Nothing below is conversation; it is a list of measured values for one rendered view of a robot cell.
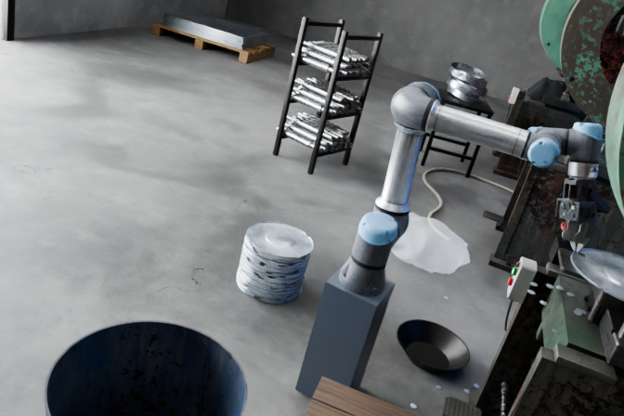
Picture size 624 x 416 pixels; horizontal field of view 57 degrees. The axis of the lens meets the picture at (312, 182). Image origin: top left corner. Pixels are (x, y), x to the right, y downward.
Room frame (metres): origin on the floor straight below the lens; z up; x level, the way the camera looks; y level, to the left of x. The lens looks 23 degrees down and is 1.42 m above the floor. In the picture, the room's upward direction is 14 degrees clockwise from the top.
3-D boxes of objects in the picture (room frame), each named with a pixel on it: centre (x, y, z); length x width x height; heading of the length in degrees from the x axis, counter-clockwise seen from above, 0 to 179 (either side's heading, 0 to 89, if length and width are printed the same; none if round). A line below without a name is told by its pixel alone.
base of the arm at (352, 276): (1.62, -0.24, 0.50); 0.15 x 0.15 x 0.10
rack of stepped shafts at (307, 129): (3.82, 0.06, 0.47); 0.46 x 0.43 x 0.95; 56
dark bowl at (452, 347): (1.94, -0.63, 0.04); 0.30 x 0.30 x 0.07
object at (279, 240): (2.17, 0.07, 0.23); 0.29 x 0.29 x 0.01
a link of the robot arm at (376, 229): (1.63, -0.24, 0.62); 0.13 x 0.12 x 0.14; 160
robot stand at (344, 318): (1.62, -0.24, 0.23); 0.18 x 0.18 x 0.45; 69
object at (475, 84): (4.51, -0.99, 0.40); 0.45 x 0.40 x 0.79; 178
